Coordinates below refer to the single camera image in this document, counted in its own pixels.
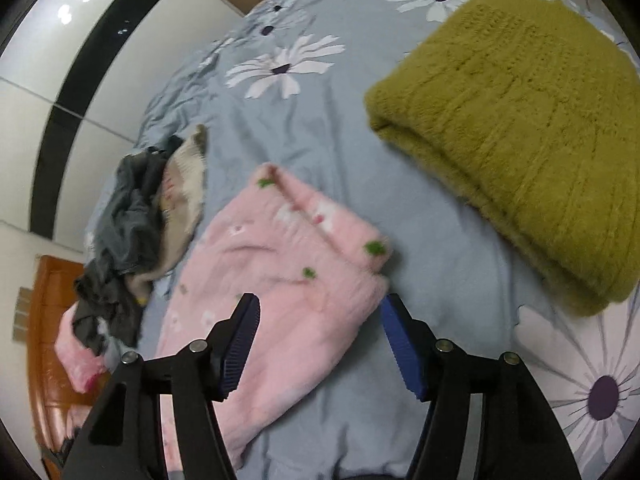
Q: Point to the pink fleece garment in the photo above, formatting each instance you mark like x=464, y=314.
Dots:
x=280, y=280

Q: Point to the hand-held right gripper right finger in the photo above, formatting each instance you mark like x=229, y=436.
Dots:
x=402, y=345

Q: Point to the dark olive sweatshirt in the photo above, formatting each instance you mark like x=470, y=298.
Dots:
x=110, y=310

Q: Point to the pink floral pillow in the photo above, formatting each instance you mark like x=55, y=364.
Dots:
x=80, y=355

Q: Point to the white black wardrobe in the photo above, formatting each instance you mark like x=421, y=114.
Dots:
x=75, y=85

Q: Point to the beige wall panels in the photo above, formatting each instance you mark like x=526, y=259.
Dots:
x=22, y=315

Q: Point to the olive green knit sweater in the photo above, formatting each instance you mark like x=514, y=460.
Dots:
x=525, y=135

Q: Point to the grey fleece garment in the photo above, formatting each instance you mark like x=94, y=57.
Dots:
x=130, y=210

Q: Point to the beige fuzzy sweater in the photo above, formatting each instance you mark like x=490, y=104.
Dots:
x=185, y=195

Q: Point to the wooden bed headboard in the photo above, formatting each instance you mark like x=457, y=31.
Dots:
x=50, y=360

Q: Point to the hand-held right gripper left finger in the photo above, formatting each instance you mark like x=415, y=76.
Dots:
x=240, y=345

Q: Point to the blue floral duvet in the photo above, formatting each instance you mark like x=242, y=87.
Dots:
x=310, y=125

